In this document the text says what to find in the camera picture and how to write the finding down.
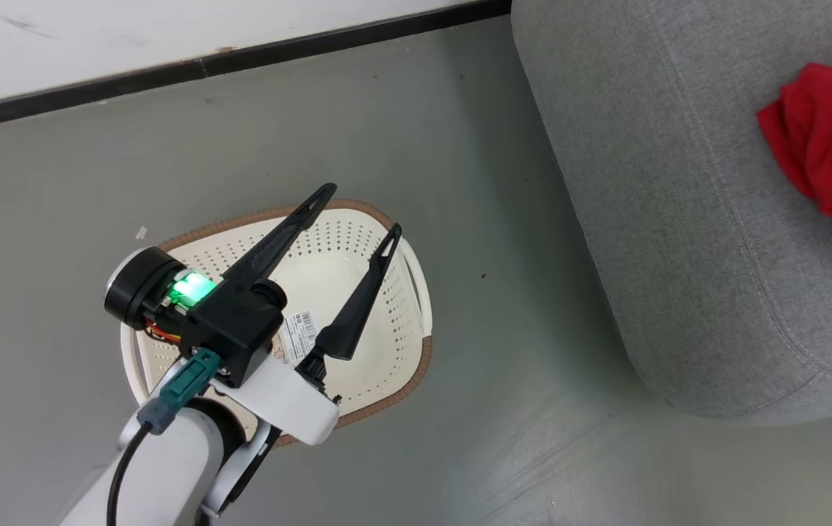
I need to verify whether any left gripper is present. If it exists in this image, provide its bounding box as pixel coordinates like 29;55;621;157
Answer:
104;183;340;446

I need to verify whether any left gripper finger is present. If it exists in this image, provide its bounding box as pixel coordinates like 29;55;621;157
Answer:
297;223;403;381

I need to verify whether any red jersey with black number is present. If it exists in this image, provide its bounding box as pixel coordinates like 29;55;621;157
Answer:
757;42;832;267

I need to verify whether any beige perforated laundry basket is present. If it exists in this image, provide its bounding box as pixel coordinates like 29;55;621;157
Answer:
120;199;433;448

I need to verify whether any white barcode label sticker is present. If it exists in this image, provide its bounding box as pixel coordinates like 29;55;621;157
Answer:
273;310;319;364

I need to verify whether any black skirting strip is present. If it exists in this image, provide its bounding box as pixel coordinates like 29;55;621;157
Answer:
0;0;511;134

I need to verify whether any grey fabric sofa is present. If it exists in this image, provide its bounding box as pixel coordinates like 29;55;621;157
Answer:
511;0;832;426

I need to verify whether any left camera cable teal plug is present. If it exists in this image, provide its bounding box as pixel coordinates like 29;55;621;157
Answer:
107;349;223;526

